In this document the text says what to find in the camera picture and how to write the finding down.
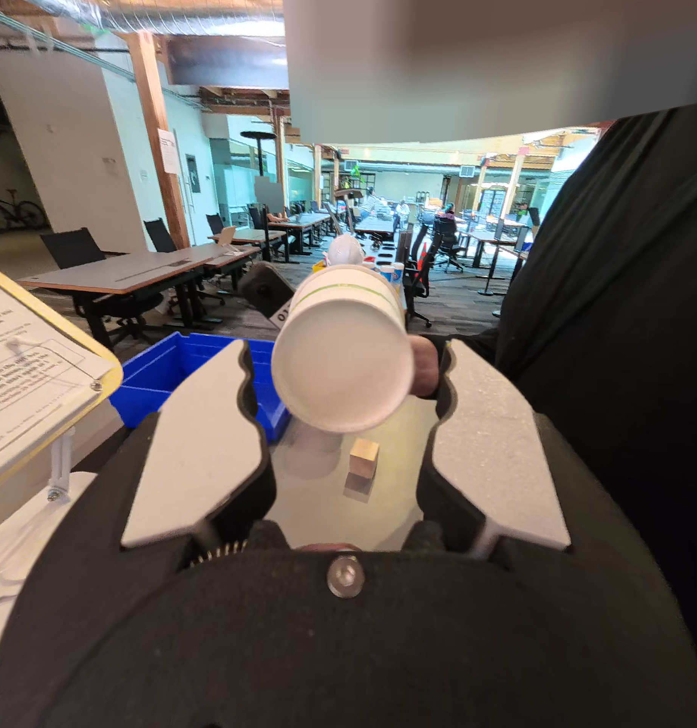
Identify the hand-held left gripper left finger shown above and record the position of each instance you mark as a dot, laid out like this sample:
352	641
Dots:
200	449

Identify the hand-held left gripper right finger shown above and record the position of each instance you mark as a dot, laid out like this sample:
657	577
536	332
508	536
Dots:
496	460

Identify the blue plastic bin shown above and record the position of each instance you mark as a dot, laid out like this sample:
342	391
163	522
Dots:
149	387

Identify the white paper cup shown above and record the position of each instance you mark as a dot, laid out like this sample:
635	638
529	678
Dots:
342	364

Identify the wooden block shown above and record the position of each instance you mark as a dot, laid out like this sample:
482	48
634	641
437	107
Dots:
363	458

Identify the person's right forearm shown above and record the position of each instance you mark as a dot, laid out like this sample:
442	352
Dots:
485	341

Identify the white desk stand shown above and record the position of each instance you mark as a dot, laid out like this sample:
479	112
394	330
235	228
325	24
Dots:
18	546

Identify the grey table wooden edge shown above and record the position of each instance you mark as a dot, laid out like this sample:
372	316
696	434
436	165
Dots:
251	234
126	267

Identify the tan board stand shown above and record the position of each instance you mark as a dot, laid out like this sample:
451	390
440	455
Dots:
227	236

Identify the black office chair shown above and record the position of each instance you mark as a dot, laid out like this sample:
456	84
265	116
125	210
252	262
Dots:
157	233
69	247
448	233
419	278

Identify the black pole stand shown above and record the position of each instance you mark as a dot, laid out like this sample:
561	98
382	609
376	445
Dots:
263	159

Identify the white blue canister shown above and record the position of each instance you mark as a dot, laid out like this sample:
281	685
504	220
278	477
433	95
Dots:
389	274

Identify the orange cone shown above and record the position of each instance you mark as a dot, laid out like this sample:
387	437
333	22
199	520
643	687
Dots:
423	259

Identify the paper notice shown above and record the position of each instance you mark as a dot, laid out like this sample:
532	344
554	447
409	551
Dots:
167	149

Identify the yellow framed document holder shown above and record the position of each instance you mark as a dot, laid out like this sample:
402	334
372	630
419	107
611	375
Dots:
24	364

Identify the person in black shirt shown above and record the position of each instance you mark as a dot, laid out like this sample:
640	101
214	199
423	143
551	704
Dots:
610	284

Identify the bicycle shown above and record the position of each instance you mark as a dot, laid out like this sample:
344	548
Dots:
9	207

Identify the wooden post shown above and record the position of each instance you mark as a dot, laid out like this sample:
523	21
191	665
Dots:
155	114

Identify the silver ventilation duct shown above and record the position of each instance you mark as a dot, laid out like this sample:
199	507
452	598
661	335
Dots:
155	14

